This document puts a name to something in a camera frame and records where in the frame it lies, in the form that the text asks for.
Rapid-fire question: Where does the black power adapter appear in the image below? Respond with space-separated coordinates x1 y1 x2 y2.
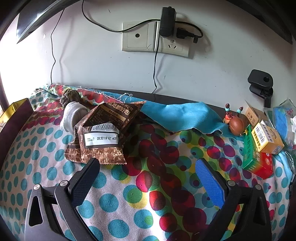
159 6 176 38

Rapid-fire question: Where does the cardboard small box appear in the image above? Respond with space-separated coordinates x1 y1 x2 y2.
242 101 268 127

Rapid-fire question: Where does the blue cloth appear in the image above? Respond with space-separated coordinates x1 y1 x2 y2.
101 90 233 137

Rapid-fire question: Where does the black usb plug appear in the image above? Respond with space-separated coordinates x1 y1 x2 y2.
176 28 203 44

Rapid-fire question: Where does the white sock back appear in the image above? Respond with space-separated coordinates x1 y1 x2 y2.
60 101 89 135

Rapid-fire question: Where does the white power socket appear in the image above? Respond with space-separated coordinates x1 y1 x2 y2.
158 23 195 58

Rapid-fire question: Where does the blue packaged item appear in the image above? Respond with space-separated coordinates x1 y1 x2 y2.
263 98 295 151

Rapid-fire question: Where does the black adapter cable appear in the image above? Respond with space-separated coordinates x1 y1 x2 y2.
151 37 160 95

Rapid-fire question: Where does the white wall plate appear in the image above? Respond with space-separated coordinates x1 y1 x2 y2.
122 21 157 52

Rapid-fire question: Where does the brown snack bag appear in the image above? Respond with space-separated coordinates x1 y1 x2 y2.
64 101 145 165

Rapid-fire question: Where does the gold interior tin box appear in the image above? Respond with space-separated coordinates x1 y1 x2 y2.
0 98 34 167

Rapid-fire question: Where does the polka dot tablecloth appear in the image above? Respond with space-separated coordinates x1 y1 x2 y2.
1 85 290 240

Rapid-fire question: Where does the black clamp mount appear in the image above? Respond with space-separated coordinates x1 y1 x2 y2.
247 69 273 108

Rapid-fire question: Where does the orange small medicine box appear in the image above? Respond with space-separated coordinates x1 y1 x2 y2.
251 123 284 155

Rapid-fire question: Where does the black cable left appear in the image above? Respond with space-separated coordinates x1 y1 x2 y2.
50 6 65 85

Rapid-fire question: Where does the green red medicine box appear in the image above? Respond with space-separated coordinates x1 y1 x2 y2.
242 125 273 179

